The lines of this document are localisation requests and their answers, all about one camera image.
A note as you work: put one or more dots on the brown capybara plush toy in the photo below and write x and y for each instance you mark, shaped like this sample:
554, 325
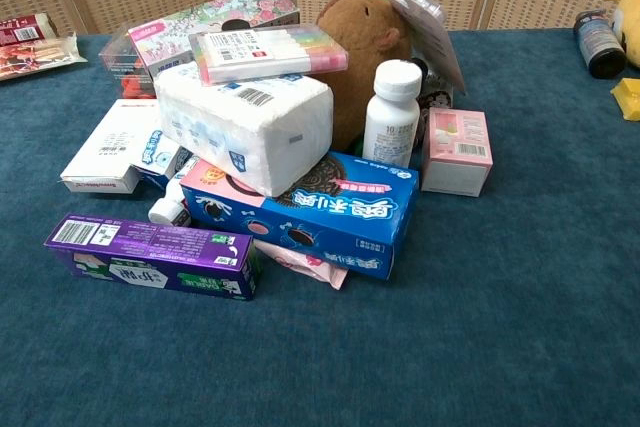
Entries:
360, 47

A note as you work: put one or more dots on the small white bottle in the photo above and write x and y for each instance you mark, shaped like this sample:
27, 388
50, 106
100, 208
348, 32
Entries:
172, 202

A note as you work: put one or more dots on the white tissue paper pack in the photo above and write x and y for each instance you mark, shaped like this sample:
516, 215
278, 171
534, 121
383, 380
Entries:
240, 132

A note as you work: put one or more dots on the dark blue can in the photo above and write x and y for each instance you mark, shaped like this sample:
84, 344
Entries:
599, 44

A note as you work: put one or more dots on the pink and white small box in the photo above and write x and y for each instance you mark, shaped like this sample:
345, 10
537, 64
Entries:
457, 152

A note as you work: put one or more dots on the blue table cloth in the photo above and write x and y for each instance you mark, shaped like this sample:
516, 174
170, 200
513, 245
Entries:
450, 297

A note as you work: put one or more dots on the floral print box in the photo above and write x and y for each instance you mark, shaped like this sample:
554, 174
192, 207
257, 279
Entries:
200, 27

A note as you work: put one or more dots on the yellow plush toy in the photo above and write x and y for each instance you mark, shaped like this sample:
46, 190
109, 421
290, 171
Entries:
627, 17

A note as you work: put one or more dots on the black white patterned item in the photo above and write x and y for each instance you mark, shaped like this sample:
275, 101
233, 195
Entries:
434, 87

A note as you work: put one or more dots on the clear plastic box red items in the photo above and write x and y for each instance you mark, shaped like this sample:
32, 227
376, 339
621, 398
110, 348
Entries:
122, 69

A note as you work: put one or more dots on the pink blister card pack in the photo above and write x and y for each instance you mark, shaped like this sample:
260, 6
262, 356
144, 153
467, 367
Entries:
425, 32

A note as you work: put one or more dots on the blue and white small box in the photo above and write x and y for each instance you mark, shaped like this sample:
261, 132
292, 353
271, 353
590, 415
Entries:
160, 157

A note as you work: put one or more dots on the pink snack bag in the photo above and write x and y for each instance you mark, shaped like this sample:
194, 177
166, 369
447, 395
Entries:
305, 264

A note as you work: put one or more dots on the red snack package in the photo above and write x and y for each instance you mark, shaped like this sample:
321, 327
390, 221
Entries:
22, 29

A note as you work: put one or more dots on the yellow packet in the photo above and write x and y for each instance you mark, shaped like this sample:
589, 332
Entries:
629, 97

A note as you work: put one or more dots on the blue Oreo cookie box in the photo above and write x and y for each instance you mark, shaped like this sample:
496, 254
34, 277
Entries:
320, 212

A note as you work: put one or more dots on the purple toothpaste box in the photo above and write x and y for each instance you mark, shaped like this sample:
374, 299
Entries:
150, 252

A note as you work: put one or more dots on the white pill bottle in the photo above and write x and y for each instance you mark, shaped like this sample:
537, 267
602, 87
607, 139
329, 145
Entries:
392, 117

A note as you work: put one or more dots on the white flat carton box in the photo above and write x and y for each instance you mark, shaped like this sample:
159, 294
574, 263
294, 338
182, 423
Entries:
112, 144

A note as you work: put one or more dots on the pastel highlighter pen case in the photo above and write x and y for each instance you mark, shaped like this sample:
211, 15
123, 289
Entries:
270, 54

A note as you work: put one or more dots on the biscuit stick snack bag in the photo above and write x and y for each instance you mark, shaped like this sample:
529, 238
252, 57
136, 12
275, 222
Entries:
35, 56

